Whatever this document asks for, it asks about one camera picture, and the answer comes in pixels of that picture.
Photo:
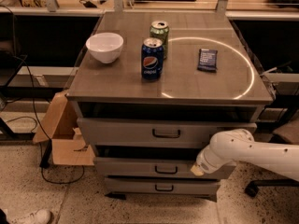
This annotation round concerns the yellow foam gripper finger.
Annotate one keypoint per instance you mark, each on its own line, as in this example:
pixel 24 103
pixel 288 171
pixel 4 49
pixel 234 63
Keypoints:
pixel 196 170

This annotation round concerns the grey drawer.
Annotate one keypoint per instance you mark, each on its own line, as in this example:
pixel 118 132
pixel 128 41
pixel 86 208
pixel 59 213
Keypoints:
pixel 154 133
pixel 162 162
pixel 181 186

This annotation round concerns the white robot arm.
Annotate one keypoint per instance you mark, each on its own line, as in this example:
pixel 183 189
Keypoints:
pixel 239 145

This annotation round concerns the grey bottom drawer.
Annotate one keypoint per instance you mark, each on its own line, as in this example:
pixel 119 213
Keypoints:
pixel 181 186

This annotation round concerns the grey drawer cabinet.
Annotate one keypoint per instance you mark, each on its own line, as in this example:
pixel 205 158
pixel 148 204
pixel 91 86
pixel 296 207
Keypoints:
pixel 234 93

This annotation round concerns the grey top drawer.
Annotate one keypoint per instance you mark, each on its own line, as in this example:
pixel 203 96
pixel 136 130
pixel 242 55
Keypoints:
pixel 154 133

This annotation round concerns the black office chair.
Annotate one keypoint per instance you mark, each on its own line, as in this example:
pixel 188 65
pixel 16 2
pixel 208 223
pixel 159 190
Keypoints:
pixel 287 133

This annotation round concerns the dark blue snack bar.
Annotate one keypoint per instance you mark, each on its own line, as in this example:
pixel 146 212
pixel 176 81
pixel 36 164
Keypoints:
pixel 207 60

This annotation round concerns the blue Pepsi can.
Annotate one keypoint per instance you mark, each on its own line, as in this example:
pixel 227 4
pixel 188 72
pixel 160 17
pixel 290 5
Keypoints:
pixel 152 58

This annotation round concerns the brown cardboard box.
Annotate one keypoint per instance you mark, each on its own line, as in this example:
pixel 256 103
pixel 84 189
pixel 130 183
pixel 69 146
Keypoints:
pixel 59 126

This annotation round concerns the green soda can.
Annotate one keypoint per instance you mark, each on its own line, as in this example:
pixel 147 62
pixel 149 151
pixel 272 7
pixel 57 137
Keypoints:
pixel 160 30

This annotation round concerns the white ceramic bowl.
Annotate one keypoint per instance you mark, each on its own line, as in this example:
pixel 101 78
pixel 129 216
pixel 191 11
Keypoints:
pixel 105 47

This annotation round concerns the white sneaker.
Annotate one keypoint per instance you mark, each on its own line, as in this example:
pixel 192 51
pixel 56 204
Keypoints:
pixel 41 216

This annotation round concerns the black side table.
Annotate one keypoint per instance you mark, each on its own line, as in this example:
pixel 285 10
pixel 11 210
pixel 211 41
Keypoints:
pixel 11 60

